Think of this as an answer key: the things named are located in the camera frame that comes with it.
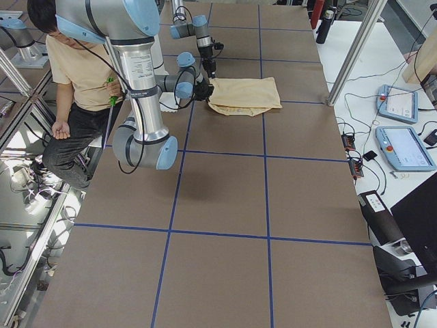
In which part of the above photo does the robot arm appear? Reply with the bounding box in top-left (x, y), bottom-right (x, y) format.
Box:
top-left (170, 1), bottom-right (216, 78)
top-left (56, 1), bottom-right (215, 170)

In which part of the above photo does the seated person beige shirt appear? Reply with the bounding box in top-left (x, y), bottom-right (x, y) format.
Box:
top-left (27, 1), bottom-right (122, 190)

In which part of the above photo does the orange black usb hub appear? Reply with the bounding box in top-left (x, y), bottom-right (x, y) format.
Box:
top-left (341, 133), bottom-right (356, 152)

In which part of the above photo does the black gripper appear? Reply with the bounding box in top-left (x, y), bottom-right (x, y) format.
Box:
top-left (199, 46), bottom-right (216, 79)
top-left (194, 83), bottom-right (214, 101)

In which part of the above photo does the aluminium frame post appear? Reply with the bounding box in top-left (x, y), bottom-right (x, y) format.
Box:
top-left (326, 0), bottom-right (387, 107)

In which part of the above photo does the blue teach pendant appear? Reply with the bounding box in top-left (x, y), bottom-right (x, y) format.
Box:
top-left (376, 84), bottom-right (419, 124)
top-left (375, 126), bottom-right (436, 172)

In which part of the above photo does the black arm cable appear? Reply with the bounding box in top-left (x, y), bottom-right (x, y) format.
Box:
top-left (73, 37), bottom-right (141, 175)
top-left (172, 5), bottom-right (194, 27)

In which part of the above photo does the blue teach pendant near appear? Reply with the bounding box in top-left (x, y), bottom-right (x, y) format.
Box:
top-left (375, 126), bottom-right (436, 172)

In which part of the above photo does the green handled screwdriver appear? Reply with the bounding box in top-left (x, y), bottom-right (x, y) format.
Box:
top-left (102, 95), bottom-right (118, 149)

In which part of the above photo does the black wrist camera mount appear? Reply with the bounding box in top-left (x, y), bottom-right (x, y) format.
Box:
top-left (212, 42), bottom-right (225, 51)

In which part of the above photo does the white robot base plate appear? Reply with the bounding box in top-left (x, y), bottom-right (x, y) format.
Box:
top-left (160, 92), bottom-right (180, 113)

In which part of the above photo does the black water bottle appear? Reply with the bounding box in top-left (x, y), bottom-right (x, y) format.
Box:
top-left (315, 9), bottom-right (335, 44)

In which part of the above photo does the black box with label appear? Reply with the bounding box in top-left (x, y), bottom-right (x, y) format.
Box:
top-left (358, 191), bottom-right (405, 246)

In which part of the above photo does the blue teach pendant far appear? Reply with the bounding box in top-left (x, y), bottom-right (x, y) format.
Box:
top-left (376, 84), bottom-right (419, 124)

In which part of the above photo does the beige long sleeve printed shirt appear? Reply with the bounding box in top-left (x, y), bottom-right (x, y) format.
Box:
top-left (208, 77), bottom-right (282, 117)

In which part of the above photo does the black monitor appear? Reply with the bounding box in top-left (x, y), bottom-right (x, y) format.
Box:
top-left (391, 174), bottom-right (436, 273)

